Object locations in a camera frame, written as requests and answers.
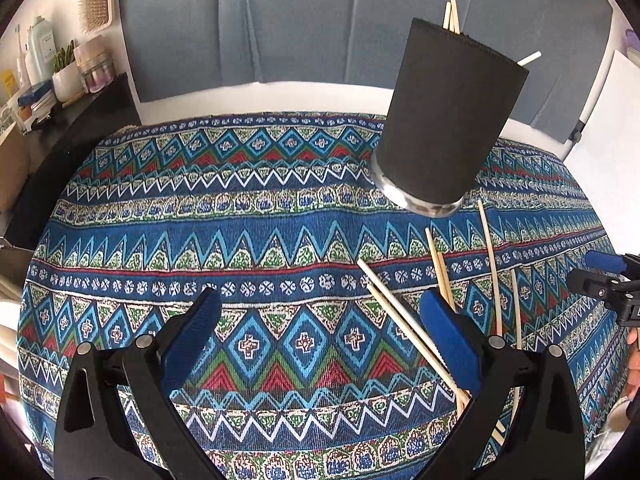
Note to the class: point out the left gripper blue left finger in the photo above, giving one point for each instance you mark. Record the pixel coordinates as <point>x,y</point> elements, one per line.
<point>183,338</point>

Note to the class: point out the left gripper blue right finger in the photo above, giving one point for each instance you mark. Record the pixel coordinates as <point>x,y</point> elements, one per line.
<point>454,336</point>

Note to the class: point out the wooden chopstick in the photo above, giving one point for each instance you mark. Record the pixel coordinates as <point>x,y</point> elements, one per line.
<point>410,327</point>
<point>492,267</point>
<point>518,336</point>
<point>416,341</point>
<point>433,250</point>
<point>445,281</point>

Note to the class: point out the operator hand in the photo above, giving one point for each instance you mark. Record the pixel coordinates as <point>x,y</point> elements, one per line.
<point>633,372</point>

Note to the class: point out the white foam board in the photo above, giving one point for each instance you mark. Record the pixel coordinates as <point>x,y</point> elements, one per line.
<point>605,163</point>

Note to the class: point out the patterned blue tablecloth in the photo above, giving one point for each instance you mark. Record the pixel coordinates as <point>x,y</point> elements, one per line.
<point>305,377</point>

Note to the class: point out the black sleeved metal cup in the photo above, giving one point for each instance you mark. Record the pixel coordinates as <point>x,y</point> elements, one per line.
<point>452,98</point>

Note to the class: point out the chopstick in cup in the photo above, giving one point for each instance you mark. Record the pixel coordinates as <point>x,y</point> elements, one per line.
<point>446,21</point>
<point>454,24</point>
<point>530,58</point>

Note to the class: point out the small potted succulent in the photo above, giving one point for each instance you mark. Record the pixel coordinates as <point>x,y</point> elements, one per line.
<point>66,78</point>

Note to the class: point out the pink glass jar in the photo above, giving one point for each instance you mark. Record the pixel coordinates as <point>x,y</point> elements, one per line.
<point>95,64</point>

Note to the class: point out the grey blue backdrop cloth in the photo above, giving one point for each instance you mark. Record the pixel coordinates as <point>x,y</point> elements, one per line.
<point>178,47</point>

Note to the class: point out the white lotion bottle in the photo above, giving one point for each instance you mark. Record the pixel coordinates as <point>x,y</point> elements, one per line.
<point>42,48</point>

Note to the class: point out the wooden hairbrush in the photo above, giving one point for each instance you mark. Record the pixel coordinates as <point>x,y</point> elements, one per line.
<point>95,15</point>

